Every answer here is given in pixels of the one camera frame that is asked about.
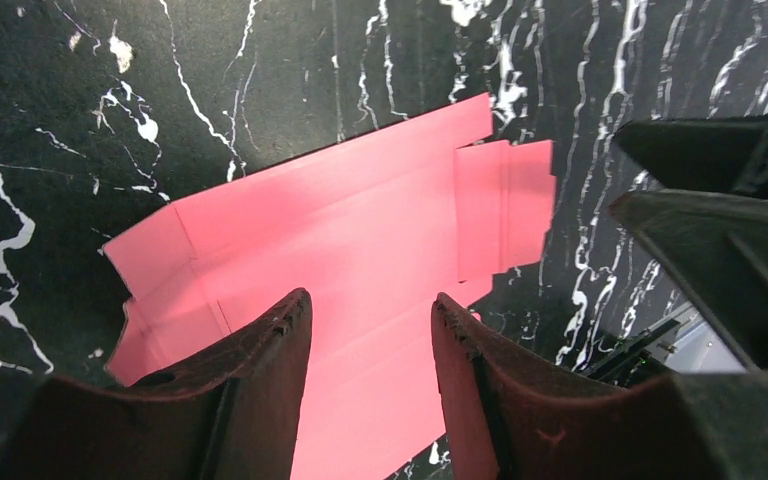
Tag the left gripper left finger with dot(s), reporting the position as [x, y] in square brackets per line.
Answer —
[230, 411]

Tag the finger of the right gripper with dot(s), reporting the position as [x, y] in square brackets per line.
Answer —
[714, 247]
[717, 155]

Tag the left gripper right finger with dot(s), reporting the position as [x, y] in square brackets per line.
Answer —
[510, 414]

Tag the pink paper box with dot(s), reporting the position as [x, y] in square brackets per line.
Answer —
[374, 229]

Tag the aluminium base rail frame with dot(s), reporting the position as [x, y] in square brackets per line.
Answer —
[682, 342]

